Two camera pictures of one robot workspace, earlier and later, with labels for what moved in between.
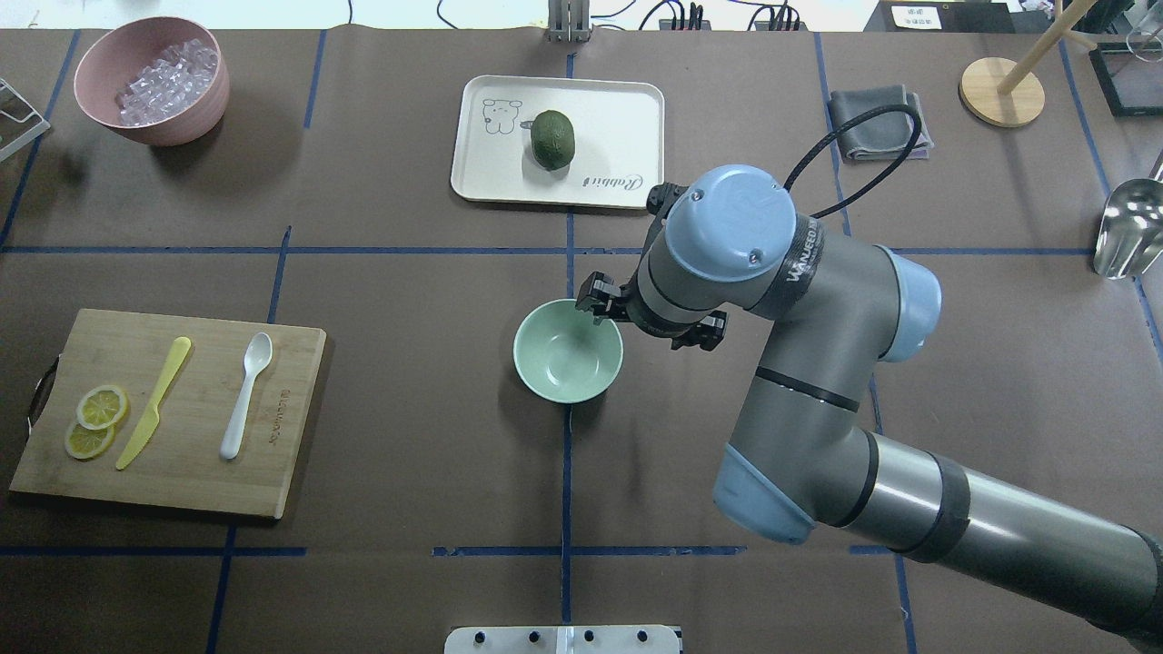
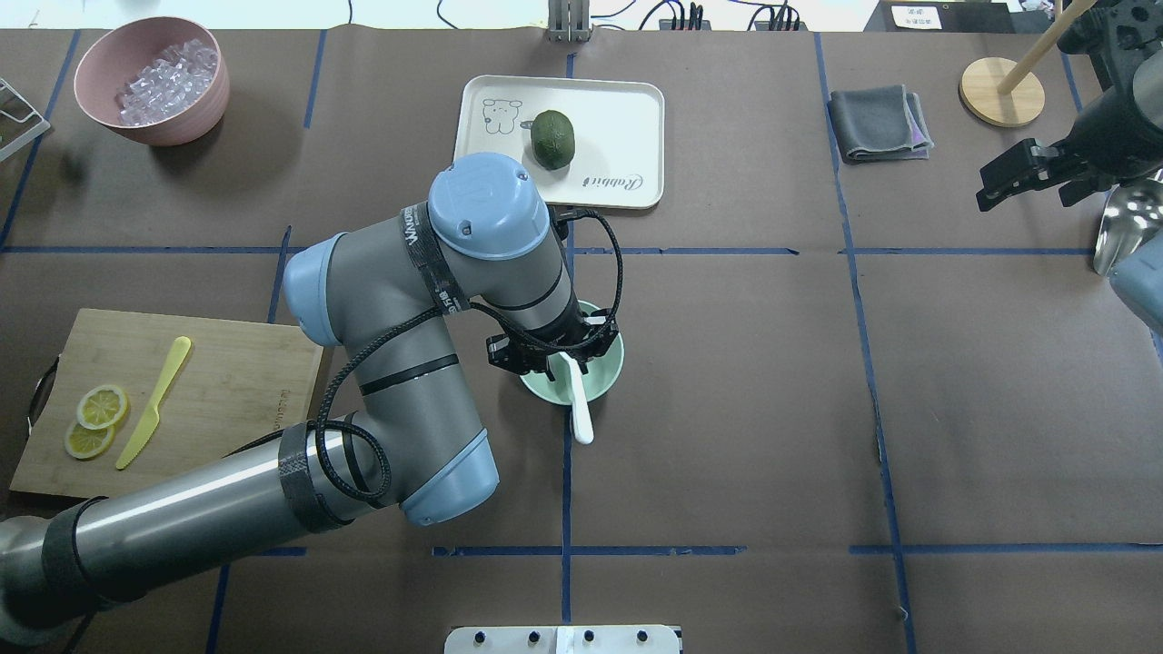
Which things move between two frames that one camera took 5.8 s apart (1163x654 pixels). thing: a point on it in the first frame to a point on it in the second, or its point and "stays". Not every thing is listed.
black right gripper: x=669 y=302 to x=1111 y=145
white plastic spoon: x=256 y=355 to x=581 y=420
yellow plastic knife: x=149 y=421 stays
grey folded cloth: x=882 y=136 stays
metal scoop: x=1130 y=232 stays
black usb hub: x=695 y=24 stays
